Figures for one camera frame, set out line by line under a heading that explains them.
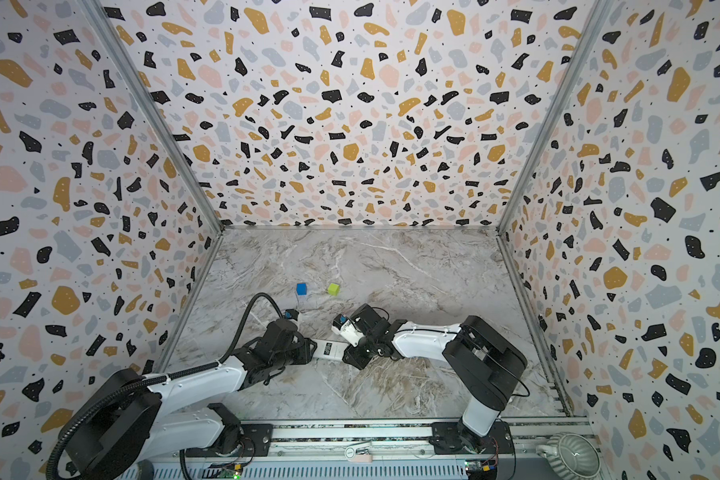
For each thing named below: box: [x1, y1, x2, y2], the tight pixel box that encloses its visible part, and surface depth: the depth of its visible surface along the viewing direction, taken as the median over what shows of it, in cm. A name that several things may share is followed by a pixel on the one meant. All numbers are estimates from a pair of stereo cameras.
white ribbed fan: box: [536, 432, 601, 480], surface depth 70 cm
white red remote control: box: [312, 338, 350, 360], surface depth 89 cm
